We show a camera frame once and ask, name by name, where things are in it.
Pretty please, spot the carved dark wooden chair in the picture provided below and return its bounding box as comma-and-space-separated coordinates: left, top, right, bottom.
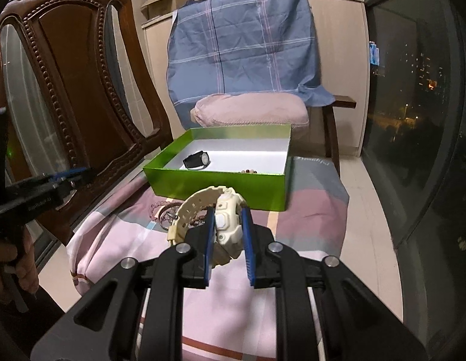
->
0, 0, 172, 243

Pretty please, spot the person's left hand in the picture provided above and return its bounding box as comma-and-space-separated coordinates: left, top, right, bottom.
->
0, 227, 39, 304

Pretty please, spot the pale pink bead bracelet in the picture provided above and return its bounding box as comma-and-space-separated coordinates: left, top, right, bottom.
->
149, 200, 182, 224

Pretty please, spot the dark glass window frame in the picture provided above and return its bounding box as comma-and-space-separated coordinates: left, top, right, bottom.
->
361, 0, 466, 358

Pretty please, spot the pink cushion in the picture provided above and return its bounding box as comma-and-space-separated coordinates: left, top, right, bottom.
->
190, 92, 309, 128

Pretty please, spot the green cardboard box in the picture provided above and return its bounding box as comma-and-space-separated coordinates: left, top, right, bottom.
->
143, 125, 291, 211

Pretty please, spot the black wrist watch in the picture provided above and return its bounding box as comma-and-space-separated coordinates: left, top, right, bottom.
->
182, 151, 210, 170

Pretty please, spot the pink plaid bed sheet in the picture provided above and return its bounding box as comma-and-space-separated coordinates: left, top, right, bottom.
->
67, 157, 349, 360

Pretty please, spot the cream digital watch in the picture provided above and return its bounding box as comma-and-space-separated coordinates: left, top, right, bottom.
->
167, 186, 246, 267

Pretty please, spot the blue plaid cloth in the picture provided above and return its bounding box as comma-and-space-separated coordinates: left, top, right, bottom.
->
166, 0, 335, 129

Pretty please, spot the silver bangle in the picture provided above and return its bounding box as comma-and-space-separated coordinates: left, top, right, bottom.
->
156, 202, 181, 231

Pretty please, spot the wooden armchair frame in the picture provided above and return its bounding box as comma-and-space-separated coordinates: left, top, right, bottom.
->
313, 94, 357, 176

